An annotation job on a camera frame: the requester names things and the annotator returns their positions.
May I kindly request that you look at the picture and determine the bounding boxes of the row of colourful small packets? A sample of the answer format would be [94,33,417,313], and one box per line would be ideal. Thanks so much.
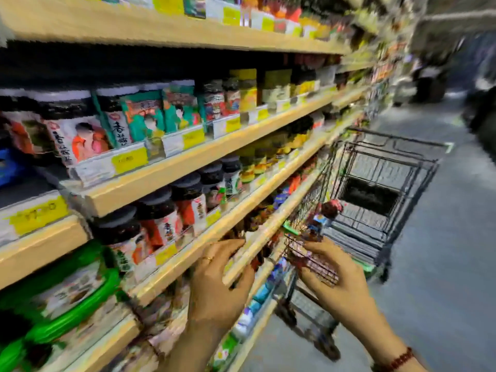
[211,258,292,369]

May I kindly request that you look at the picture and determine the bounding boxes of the person's left forearm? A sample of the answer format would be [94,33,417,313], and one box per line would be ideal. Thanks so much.
[157,321,220,372]

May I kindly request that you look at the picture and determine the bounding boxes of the green-rimmed plastic food containers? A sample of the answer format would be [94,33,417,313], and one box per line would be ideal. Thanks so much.
[0,241,123,372]

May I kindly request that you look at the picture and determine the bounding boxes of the person's right hand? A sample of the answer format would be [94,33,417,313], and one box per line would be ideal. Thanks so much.
[298,238,406,361]

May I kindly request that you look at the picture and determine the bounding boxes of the person's right forearm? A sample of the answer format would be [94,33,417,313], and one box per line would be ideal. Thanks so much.
[382,354,429,372]

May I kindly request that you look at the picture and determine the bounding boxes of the row of yellow price labels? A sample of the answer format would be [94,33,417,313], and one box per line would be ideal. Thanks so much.
[72,84,338,187]

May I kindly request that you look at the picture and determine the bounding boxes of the small red-capped sauce bottle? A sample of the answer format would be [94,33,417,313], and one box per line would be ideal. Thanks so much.
[306,199,344,244]

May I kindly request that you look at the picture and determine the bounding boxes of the person's left hand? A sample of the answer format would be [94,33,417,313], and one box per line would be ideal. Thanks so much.
[188,239,256,327]

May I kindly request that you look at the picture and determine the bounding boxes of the red bead bracelet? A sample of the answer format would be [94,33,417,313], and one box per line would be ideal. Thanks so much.
[371,346,415,372]

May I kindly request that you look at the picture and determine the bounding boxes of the row of teal snack packets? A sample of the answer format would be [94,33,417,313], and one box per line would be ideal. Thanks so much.
[120,82,203,144]

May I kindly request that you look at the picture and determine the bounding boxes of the row of red-capped bottles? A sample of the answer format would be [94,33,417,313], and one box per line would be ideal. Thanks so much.
[152,0,351,40]

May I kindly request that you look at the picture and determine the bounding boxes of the black wire shopping cart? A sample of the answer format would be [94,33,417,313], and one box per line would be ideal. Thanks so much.
[274,127,447,361]

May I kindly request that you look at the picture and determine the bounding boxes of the row of white-lidded large jars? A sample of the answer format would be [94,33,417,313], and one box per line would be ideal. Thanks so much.
[0,86,134,168]

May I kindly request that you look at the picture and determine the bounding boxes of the row of dark-lidded sauce jars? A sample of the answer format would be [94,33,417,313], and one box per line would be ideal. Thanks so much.
[91,154,243,272]

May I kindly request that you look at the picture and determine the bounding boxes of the wooden store shelving unit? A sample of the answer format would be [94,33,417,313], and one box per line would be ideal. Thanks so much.
[0,0,392,372]

